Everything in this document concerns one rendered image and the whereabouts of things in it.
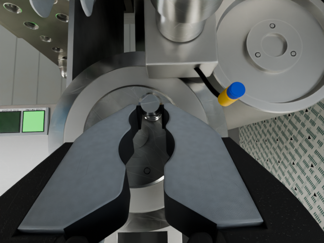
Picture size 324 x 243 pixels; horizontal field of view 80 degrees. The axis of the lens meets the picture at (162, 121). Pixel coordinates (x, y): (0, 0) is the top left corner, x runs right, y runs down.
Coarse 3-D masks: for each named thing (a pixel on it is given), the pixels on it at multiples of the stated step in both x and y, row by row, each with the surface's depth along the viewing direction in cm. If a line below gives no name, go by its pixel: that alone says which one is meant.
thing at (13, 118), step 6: (0, 114) 49; (6, 114) 49; (12, 114) 49; (18, 114) 49; (0, 120) 49; (6, 120) 49; (12, 120) 49; (18, 120) 49; (0, 126) 48; (6, 126) 48; (12, 126) 48; (18, 126) 48; (0, 132) 48
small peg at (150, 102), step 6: (144, 96) 11; (150, 96) 11; (156, 96) 11; (144, 102) 11; (150, 102) 11; (156, 102) 11; (144, 108) 11; (150, 108) 11; (156, 108) 11; (144, 114) 12; (150, 114) 11; (156, 114) 12; (150, 120) 14; (156, 120) 14
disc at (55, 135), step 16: (96, 64) 17; (112, 64) 17; (128, 64) 17; (144, 64) 17; (80, 80) 17; (192, 80) 16; (64, 96) 16; (208, 96) 16; (64, 112) 16; (208, 112) 16; (224, 128) 16; (48, 144) 16; (128, 224) 15; (144, 224) 15; (160, 224) 15
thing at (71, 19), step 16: (80, 0) 20; (96, 0) 25; (80, 16) 19; (96, 16) 25; (112, 16) 33; (80, 32) 19; (96, 32) 24; (112, 32) 33; (80, 48) 19; (96, 48) 24; (112, 48) 32; (80, 64) 19
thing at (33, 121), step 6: (24, 114) 49; (30, 114) 49; (36, 114) 49; (42, 114) 49; (24, 120) 49; (30, 120) 49; (36, 120) 49; (42, 120) 49; (24, 126) 48; (30, 126) 48; (36, 126) 48; (42, 126) 48
